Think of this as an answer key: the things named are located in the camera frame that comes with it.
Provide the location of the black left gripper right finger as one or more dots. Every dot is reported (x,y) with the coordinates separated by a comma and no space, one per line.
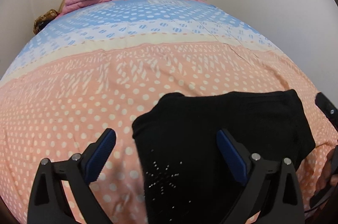
(271,188)

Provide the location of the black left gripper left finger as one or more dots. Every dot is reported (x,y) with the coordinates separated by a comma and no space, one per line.
(48,202)

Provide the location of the black pants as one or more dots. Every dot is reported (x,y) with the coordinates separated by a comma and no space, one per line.
(186,178)

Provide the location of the person's right hand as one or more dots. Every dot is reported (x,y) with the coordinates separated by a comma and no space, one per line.
(326,176)

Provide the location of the polka dot bedspread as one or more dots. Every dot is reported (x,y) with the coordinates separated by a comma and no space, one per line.
(104,65)

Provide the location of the pink folded blanket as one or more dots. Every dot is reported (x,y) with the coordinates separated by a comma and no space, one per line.
(73,5)

